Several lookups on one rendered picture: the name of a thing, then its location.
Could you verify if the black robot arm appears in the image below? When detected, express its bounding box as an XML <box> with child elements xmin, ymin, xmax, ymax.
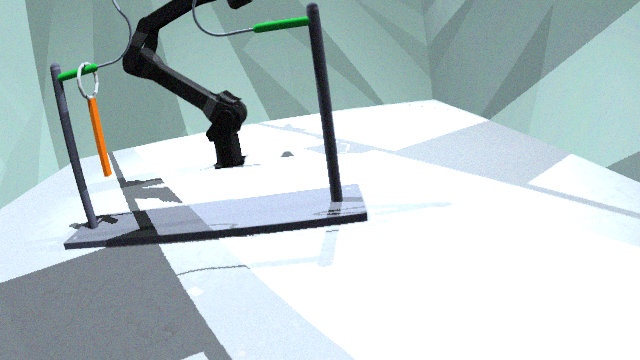
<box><xmin>122</xmin><ymin>0</ymin><xmax>248</xmax><ymax>169</ymax></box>

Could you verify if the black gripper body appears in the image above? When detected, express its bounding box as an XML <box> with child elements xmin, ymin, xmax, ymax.
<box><xmin>227</xmin><ymin>0</ymin><xmax>247</xmax><ymax>10</ymax></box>

